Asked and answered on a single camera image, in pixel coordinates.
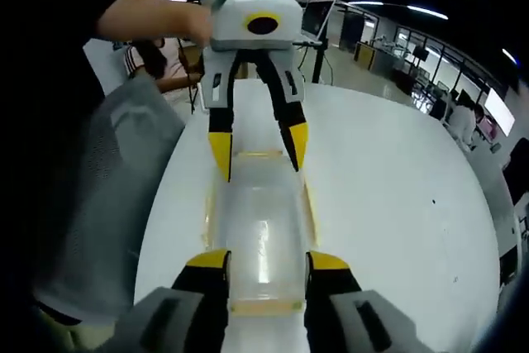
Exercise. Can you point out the clear plastic buckle container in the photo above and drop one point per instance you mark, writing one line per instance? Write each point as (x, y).
(258, 220)

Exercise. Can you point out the person's left hand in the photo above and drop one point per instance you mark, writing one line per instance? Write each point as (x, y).
(190, 20)

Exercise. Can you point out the bright white display screen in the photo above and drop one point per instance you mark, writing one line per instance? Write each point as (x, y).
(499, 113)

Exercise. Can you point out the person's beige trousers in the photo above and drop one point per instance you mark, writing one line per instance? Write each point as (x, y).
(74, 334)

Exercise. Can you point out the black screen stand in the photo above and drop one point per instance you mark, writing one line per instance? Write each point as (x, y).
(318, 59)

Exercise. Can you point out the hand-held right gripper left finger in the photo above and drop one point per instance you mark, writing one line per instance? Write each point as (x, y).
(198, 299)

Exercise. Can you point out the yellow box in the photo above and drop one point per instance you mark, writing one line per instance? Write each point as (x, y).
(364, 55)

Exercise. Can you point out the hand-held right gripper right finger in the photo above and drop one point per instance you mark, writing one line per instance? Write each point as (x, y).
(335, 299)

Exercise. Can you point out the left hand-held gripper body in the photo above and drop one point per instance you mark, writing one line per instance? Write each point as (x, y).
(252, 6)

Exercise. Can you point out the grey mesh chair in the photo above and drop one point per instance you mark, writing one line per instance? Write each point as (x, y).
(111, 187)

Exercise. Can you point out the ceiling light strip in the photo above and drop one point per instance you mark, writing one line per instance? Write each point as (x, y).
(407, 8)

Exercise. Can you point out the dark computer screen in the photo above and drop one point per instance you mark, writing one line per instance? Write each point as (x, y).
(318, 14)

